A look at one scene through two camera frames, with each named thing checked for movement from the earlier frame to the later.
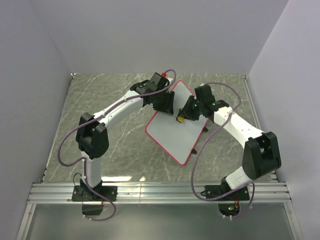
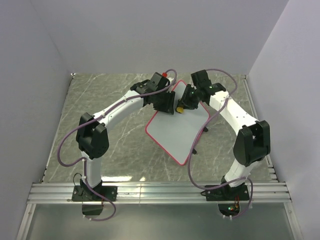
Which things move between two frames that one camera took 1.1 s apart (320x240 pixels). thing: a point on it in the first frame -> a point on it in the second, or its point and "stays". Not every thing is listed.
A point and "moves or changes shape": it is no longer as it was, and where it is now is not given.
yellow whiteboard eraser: x=181 y=119 moves or changes shape
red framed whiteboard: x=179 y=139 stays
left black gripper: x=168 y=108 stays
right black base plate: x=214 y=191 stays
